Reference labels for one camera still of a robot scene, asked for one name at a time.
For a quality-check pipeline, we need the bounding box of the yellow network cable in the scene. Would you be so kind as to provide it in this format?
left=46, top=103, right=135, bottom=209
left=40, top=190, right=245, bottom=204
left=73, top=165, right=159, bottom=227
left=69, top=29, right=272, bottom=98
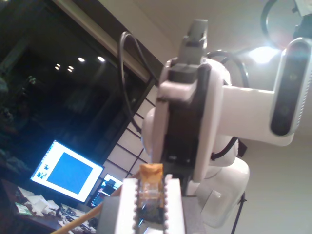
left=48, top=162, right=164, bottom=234

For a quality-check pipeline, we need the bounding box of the large computer monitor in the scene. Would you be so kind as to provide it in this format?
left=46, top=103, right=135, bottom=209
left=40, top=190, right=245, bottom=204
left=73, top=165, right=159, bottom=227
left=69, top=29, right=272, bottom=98
left=30, top=139, right=105, bottom=203

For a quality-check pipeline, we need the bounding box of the thick grey cable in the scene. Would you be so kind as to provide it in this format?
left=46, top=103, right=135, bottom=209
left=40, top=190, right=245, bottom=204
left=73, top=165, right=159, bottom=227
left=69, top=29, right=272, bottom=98
left=118, top=31, right=156, bottom=134

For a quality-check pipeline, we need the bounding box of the small computer monitor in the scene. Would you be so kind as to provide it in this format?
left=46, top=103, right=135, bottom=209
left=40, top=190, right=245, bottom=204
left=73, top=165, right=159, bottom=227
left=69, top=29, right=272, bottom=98
left=89, top=172, right=124, bottom=208

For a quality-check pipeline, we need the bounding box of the dark cluttered desk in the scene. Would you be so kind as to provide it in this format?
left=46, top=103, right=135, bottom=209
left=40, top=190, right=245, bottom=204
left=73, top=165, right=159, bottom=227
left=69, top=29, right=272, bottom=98
left=0, top=179, right=103, bottom=234

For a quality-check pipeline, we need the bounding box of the thin black cable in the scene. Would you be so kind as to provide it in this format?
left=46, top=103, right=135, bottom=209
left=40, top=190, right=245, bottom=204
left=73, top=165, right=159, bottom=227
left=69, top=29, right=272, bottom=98
left=260, top=0, right=312, bottom=43
left=207, top=50, right=250, bottom=88

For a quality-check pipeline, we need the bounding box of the dark glass window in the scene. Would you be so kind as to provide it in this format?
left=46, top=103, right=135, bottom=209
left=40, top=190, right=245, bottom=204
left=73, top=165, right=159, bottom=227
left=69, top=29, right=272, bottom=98
left=0, top=0, right=159, bottom=203

